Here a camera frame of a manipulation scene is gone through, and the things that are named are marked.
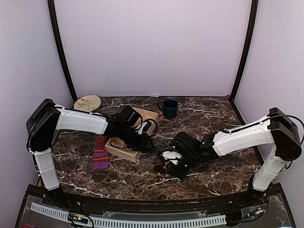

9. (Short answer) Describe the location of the brown argyle sock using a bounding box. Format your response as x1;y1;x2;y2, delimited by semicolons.
153;161;175;176

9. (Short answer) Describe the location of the left black frame post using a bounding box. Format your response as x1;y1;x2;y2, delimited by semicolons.
47;0;78;102

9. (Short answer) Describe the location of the wooden compartment tray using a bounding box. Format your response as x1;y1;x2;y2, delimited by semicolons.
105;106;159;162

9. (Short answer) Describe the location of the black frame post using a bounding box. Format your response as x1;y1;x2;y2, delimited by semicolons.
47;0;78;102
230;0;259;102

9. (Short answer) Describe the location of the dark blue mug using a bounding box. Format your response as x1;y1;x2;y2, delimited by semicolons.
157;99;179;119

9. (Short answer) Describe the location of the right black frame post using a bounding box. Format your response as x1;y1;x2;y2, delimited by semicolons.
230;0;259;102

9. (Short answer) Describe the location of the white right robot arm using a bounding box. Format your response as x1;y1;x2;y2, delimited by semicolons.
158;107;304;192

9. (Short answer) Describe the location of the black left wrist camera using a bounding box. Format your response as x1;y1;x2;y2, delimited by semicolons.
120;106;141;127

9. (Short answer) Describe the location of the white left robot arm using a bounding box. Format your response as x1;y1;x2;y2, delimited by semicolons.
26;99;158;191

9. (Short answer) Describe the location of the purple striped sock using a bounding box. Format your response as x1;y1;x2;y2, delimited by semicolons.
93;135;110;171

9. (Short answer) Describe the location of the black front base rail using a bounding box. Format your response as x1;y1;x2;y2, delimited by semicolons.
26;184;283;216

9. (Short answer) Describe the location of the white slotted cable duct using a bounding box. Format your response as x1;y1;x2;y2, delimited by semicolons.
29;202;227;228

